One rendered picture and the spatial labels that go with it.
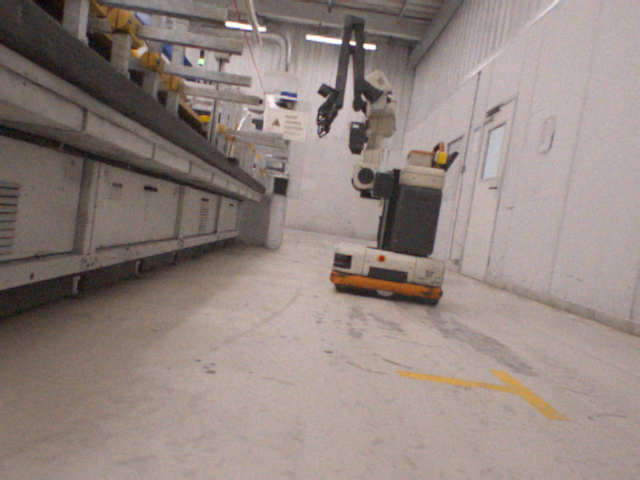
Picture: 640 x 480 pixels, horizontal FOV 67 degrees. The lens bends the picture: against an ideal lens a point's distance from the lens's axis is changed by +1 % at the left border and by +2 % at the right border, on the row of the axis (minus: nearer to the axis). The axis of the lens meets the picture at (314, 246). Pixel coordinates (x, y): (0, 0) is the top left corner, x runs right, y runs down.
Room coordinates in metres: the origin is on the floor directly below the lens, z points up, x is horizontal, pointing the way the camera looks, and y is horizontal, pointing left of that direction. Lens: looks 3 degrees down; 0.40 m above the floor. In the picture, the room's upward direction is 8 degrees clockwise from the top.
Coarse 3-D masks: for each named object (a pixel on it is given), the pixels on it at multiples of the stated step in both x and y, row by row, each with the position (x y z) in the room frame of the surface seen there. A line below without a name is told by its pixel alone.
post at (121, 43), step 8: (120, 32) 1.30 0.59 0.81; (120, 40) 1.30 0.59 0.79; (128, 40) 1.32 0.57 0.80; (112, 48) 1.30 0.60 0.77; (120, 48) 1.30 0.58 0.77; (128, 48) 1.32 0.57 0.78; (112, 56) 1.30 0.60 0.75; (120, 56) 1.30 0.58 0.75; (128, 56) 1.33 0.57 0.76; (112, 64) 1.30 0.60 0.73; (120, 64) 1.30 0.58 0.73
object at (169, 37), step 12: (96, 24) 1.34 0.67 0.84; (108, 24) 1.34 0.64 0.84; (144, 36) 1.35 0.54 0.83; (156, 36) 1.35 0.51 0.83; (168, 36) 1.35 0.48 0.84; (180, 36) 1.35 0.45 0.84; (192, 36) 1.35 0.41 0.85; (204, 36) 1.35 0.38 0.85; (204, 48) 1.36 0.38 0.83; (216, 48) 1.35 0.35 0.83; (228, 48) 1.35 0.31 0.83; (240, 48) 1.35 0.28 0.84
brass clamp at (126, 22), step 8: (112, 16) 1.27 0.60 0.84; (120, 16) 1.27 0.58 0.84; (128, 16) 1.29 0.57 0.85; (112, 24) 1.27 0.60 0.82; (120, 24) 1.27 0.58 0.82; (128, 24) 1.29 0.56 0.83; (136, 24) 1.34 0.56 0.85; (128, 32) 1.30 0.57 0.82; (136, 32) 1.34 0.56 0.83; (136, 40) 1.35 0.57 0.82
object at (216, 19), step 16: (96, 0) 1.10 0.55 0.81; (112, 0) 1.10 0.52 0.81; (128, 0) 1.10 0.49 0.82; (144, 0) 1.10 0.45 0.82; (160, 0) 1.10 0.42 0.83; (176, 0) 1.10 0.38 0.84; (176, 16) 1.12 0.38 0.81; (192, 16) 1.10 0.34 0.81; (208, 16) 1.10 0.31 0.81; (224, 16) 1.10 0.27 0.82
